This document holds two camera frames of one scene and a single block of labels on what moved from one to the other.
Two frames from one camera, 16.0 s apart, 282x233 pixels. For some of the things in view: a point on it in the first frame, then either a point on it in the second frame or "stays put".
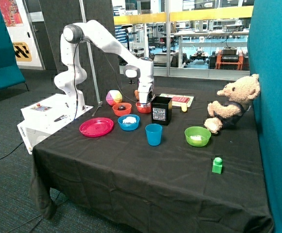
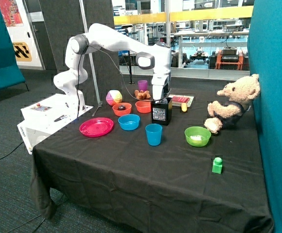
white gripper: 145,89 to 158,80
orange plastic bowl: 144,108 stays put
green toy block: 217,165 stays put
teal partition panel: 272,46 stays put
